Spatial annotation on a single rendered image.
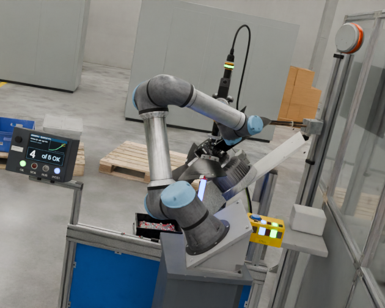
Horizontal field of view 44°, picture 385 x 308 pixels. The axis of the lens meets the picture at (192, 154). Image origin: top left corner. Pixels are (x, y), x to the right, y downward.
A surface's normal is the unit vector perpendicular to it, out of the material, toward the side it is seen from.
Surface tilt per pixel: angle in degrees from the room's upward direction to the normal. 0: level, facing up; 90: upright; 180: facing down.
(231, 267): 90
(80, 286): 90
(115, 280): 90
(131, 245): 90
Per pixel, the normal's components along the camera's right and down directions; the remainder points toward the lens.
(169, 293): -0.58, 0.11
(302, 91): 0.12, 0.29
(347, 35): -0.86, -0.03
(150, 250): -0.11, 0.25
